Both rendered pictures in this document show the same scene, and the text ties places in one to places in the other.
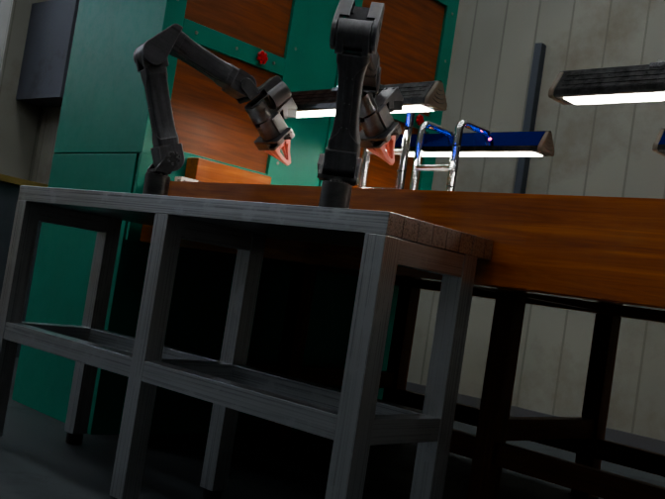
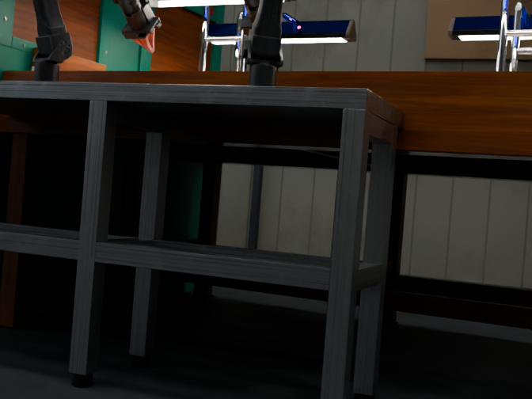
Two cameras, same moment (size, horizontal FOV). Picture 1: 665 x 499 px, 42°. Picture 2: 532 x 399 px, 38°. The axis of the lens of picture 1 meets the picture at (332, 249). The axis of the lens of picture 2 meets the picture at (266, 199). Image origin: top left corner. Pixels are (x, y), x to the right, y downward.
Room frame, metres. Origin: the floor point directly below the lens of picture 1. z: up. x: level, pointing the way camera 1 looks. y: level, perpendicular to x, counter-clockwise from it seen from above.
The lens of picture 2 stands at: (0.10, 0.57, 0.45)
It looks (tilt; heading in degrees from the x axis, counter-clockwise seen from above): 0 degrees down; 340
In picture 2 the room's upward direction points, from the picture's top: 5 degrees clockwise
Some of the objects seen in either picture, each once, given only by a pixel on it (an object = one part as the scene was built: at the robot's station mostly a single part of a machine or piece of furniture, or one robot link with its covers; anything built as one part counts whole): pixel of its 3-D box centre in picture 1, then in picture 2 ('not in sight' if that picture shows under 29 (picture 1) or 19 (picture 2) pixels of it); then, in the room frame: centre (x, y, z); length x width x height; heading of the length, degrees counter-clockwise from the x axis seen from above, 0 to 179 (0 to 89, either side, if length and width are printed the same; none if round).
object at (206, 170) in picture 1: (229, 177); (70, 66); (2.73, 0.36, 0.83); 0.30 x 0.06 x 0.07; 135
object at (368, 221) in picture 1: (305, 235); (192, 117); (2.16, 0.07, 0.65); 1.20 x 0.90 x 0.04; 49
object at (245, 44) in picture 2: (338, 169); (262, 54); (1.78, 0.01, 0.77); 0.09 x 0.06 x 0.06; 83
